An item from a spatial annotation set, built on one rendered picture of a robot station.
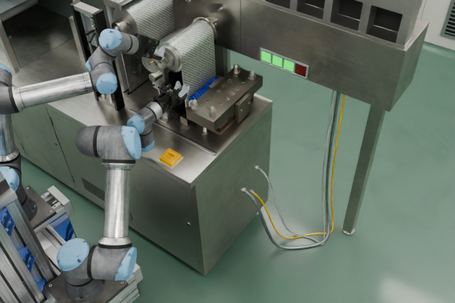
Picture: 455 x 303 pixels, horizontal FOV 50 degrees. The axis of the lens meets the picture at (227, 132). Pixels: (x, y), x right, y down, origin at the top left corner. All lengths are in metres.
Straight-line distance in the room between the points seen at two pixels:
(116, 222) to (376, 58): 1.15
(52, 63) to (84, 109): 0.48
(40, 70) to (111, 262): 1.45
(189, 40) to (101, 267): 1.02
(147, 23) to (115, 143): 0.75
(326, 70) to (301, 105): 1.72
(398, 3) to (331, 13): 0.27
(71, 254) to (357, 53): 1.31
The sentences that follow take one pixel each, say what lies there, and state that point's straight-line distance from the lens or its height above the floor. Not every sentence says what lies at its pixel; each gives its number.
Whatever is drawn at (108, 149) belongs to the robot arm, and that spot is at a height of 1.30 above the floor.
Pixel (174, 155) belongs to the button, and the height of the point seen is 0.92.
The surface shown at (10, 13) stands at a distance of 2.83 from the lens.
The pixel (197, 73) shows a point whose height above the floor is 1.13.
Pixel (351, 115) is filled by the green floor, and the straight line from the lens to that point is 3.83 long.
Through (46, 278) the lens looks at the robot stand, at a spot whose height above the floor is 0.75.
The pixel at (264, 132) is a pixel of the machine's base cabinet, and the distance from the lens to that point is 2.54.
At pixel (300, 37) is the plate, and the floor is 1.34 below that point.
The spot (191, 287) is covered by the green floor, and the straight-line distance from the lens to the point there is 2.86.
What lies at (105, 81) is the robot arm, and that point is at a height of 1.43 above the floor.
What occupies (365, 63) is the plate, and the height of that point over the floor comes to 1.33.
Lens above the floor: 2.50
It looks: 44 degrees down
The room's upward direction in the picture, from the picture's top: 2 degrees counter-clockwise
